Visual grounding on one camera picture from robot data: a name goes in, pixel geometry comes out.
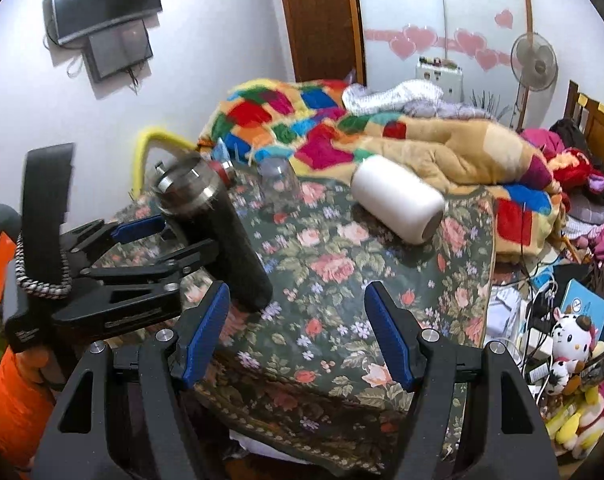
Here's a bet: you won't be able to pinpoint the small wall monitor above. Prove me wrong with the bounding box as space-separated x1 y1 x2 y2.
84 19 154 83

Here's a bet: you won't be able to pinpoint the wall television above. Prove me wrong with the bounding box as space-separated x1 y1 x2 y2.
49 0 164 46

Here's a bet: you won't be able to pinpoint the red plush toy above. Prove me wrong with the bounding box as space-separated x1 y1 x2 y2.
552 147 604 206

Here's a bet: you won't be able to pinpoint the standing fan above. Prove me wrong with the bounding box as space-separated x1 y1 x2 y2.
511 32 559 128

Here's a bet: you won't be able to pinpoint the cow plush toy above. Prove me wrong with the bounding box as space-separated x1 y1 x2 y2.
547 307 603 396

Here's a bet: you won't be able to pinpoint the white knitted cloth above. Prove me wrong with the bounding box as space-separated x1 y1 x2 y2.
343 80 444 116

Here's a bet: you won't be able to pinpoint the floral tablecloth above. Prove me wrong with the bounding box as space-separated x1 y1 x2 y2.
104 170 498 476

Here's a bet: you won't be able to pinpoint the yellow tube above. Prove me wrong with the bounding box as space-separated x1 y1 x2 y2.
133 127 198 196

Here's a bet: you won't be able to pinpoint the wooden headboard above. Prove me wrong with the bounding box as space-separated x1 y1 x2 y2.
564 80 604 171

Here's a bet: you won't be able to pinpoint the pink clothing pile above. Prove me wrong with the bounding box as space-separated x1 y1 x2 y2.
564 220 604 266

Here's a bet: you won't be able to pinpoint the clear glass cup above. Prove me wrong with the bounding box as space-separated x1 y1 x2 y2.
258 157 303 216

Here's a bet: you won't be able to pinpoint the pink heart wall stickers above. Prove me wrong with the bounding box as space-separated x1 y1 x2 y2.
364 7 515 72

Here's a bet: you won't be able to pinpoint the red capped steel bottle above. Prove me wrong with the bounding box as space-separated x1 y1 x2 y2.
209 159 236 186

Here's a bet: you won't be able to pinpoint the person's left forearm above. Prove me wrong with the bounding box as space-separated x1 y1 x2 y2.
0 347 58 456

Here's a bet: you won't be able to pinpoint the white electrical box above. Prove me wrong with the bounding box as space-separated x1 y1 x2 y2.
416 56 464 103

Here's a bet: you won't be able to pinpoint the black steel thermos cup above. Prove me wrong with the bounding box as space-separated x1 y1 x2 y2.
152 154 274 313

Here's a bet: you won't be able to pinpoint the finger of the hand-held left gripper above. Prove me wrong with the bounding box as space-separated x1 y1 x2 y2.
59 214 166 263
51 239 219 335

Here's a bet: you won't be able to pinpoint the brown wooden door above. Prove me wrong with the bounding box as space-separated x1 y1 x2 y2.
276 0 365 86

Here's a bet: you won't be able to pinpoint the yellow plush toy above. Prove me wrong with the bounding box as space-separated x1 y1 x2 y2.
544 390 604 456

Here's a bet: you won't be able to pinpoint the colourful patchwork blanket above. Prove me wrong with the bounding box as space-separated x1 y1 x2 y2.
198 78 568 261

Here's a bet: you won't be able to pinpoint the blue book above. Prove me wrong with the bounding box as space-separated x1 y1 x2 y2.
557 279 604 341

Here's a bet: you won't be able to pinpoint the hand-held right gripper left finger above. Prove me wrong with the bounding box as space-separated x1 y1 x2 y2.
32 281 231 480

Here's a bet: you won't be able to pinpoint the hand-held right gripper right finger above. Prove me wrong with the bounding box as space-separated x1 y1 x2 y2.
364 281 559 480

